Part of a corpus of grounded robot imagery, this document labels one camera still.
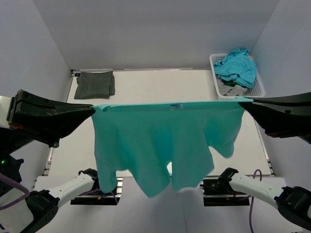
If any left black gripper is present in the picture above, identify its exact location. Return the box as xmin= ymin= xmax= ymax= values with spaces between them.
xmin=0 ymin=86 xmax=96 ymax=155

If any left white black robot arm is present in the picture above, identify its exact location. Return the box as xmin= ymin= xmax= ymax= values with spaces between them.
xmin=0 ymin=90 xmax=103 ymax=233

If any light blue t-shirt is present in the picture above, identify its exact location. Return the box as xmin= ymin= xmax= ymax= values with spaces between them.
xmin=213 ymin=49 xmax=257 ymax=88

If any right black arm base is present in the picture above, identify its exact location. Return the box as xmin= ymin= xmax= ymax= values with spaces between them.
xmin=200 ymin=179 xmax=250 ymax=207

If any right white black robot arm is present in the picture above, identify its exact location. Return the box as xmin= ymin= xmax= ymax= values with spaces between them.
xmin=219 ymin=93 xmax=311 ymax=230

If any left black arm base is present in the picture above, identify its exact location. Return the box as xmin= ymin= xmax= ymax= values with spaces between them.
xmin=70 ymin=177 xmax=123 ymax=206

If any white plastic basket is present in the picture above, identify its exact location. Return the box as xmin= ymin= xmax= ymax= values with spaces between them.
xmin=209 ymin=53 xmax=265 ymax=100

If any grey white cloth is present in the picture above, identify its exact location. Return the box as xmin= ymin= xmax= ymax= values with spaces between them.
xmin=216 ymin=79 xmax=248 ymax=97

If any teal green t-shirt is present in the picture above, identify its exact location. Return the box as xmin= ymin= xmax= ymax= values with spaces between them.
xmin=92 ymin=98 xmax=250 ymax=198

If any dark green cloth in basket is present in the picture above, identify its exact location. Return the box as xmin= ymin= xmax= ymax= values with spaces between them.
xmin=225 ymin=82 xmax=237 ymax=87

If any folded dark grey t-shirt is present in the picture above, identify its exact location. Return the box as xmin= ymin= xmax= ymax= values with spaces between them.
xmin=74 ymin=71 xmax=115 ymax=100

